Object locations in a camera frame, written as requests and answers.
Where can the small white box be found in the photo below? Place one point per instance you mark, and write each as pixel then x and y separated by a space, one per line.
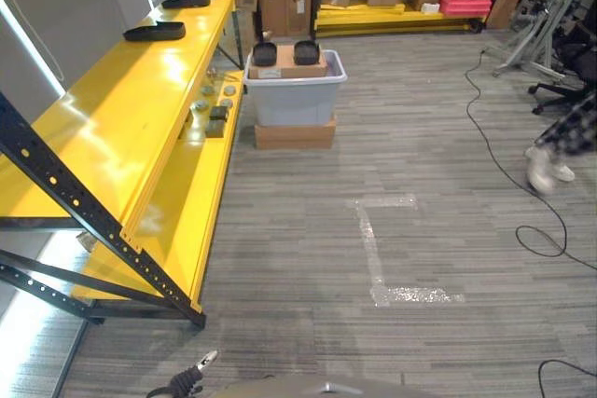
pixel 430 8

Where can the flat brown cardboard box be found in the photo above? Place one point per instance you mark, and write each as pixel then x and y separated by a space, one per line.
pixel 295 135

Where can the dark square block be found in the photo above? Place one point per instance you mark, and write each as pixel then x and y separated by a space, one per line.
pixel 218 113

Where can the silver metal stand frame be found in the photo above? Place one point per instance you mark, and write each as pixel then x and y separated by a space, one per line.
pixel 541 20

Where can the round grey metal disc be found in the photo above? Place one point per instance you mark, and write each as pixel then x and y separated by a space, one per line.
pixel 226 103
pixel 229 90
pixel 206 89
pixel 199 106

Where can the long yellow shelf rack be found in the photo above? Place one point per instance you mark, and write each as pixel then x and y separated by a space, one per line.
pixel 135 104

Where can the grey plastic storage box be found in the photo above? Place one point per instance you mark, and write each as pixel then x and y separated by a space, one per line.
pixel 295 97

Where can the black office chair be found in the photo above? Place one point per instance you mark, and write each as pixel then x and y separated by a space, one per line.
pixel 566 72

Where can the pink plastic crate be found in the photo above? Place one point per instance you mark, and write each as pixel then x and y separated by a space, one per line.
pixel 465 3

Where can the cardboard box with white label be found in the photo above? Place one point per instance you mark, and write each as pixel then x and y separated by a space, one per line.
pixel 298 68

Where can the tall brown cardboard carton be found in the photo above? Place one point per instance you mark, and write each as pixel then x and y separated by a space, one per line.
pixel 285 4

